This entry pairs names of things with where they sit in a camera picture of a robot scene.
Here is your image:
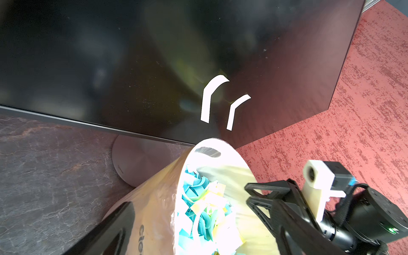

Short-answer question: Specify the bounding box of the black flat monitor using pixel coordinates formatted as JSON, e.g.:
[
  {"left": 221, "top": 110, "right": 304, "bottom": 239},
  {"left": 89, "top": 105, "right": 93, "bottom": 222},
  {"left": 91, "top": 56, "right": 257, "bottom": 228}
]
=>
[{"left": 1, "top": 1, "right": 364, "bottom": 148}]

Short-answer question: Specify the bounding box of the right aluminium corner post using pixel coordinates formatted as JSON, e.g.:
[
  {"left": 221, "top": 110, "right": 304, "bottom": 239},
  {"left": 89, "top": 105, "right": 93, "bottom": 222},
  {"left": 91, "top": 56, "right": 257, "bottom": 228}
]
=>
[{"left": 362, "top": 0, "right": 380, "bottom": 12}]

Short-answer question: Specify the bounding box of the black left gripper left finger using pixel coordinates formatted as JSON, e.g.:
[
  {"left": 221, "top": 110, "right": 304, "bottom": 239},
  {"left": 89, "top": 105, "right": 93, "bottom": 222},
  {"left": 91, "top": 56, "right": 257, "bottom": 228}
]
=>
[{"left": 64, "top": 202, "right": 135, "bottom": 255}]

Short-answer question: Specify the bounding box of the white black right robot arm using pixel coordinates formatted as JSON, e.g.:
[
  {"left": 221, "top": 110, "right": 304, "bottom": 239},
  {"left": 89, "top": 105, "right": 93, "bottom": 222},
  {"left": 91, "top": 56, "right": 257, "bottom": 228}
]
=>
[{"left": 245, "top": 179, "right": 408, "bottom": 255}]

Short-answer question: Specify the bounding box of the beige plastic waste bin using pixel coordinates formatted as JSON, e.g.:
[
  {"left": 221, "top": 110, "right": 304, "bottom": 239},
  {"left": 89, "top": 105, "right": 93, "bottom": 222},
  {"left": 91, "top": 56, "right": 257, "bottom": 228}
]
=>
[{"left": 115, "top": 138, "right": 279, "bottom": 255}]

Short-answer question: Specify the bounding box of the round grey monitor stand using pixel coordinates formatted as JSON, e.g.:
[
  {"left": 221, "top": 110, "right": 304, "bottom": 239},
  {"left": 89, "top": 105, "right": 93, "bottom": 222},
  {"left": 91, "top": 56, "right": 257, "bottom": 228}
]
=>
[{"left": 111, "top": 135, "right": 193, "bottom": 188}]

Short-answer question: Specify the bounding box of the pile of discarded sticky notes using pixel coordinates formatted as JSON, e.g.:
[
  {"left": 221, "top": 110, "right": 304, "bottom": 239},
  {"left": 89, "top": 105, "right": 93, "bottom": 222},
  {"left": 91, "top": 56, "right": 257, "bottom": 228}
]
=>
[{"left": 176, "top": 169, "right": 245, "bottom": 255}]

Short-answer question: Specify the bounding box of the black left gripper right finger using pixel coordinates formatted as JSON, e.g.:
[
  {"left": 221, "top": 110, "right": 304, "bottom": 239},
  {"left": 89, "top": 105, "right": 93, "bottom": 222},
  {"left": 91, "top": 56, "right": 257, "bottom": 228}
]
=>
[{"left": 271, "top": 200, "right": 345, "bottom": 255}]

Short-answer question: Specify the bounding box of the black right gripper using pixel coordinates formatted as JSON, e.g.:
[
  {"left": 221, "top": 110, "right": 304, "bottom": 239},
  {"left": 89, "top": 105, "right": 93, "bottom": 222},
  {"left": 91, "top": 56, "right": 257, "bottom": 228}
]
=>
[{"left": 244, "top": 179, "right": 338, "bottom": 242}]

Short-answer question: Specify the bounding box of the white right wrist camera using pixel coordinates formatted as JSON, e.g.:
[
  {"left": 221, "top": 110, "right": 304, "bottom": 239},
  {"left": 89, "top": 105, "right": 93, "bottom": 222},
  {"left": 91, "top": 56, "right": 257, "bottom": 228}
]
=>
[{"left": 302, "top": 160, "right": 358, "bottom": 222}]

